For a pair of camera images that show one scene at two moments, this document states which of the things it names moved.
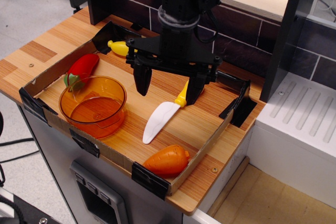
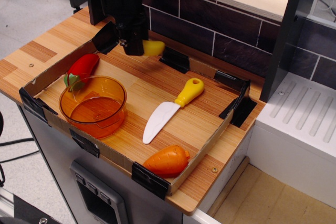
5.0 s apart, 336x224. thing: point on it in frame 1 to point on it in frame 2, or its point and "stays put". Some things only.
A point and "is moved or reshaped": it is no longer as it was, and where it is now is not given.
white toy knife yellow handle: x=161 y=116 stays put
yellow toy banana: x=119 y=47 is moved or reshaped
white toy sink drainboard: x=302 y=112 stays put
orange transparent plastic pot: x=94 y=105 stays put
